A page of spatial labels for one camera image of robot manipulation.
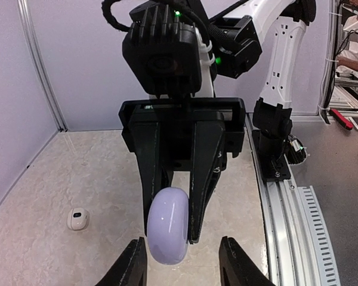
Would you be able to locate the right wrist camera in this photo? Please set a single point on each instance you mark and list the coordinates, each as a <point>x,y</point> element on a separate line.
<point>168,53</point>

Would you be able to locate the front aluminium rail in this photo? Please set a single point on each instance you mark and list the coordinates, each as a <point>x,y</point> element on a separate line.
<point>299,249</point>

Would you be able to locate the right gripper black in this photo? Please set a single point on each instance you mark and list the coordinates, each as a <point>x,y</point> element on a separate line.
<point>206,146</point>

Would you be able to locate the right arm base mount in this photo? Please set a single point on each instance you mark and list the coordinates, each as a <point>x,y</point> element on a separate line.
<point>271,160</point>

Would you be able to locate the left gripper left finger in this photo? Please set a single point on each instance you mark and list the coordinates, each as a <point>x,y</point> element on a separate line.
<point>130,268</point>

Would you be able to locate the red black tool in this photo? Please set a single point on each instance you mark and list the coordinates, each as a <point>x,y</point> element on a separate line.
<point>345,123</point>

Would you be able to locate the cream earbud charging case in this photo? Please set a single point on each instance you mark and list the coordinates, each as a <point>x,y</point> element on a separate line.
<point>78,219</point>

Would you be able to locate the purple round charging case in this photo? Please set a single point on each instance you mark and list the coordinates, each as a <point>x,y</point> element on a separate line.
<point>167,226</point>

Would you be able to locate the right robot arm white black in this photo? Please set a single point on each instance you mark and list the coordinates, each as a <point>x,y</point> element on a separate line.
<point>237,36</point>

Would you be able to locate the right aluminium frame post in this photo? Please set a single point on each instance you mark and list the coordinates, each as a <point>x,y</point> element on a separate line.
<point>38,63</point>

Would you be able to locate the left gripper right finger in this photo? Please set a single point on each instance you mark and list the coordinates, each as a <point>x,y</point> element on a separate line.
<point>237,268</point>

